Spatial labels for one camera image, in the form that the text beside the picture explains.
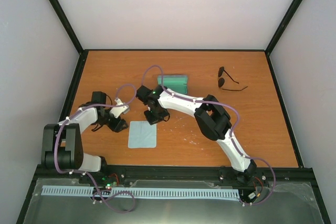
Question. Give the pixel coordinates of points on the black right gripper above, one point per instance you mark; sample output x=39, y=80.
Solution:
x=152, y=120

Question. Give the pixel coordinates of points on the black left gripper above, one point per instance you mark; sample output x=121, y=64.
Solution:
x=116, y=126

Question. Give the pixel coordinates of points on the light blue cleaning cloth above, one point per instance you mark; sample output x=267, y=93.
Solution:
x=142, y=135

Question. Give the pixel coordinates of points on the grey-blue glasses case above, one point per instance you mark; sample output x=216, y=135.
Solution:
x=176, y=82

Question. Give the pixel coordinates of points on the dark round sunglasses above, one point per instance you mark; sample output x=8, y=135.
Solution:
x=223, y=76

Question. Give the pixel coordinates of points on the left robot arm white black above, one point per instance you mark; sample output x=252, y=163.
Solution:
x=62, y=144

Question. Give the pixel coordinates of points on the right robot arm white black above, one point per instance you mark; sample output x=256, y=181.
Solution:
x=211, y=117

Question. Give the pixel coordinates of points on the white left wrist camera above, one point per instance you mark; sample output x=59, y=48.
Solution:
x=119, y=109

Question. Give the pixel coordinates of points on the light blue slotted cable duct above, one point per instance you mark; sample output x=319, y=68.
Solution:
x=143, y=193

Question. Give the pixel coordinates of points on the black corner frame post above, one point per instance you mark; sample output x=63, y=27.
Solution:
x=66, y=25
x=289, y=14

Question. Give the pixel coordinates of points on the black mounting rail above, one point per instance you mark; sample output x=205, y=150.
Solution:
x=222, y=176

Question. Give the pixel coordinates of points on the black right corner frame post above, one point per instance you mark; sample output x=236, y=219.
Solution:
x=289, y=14

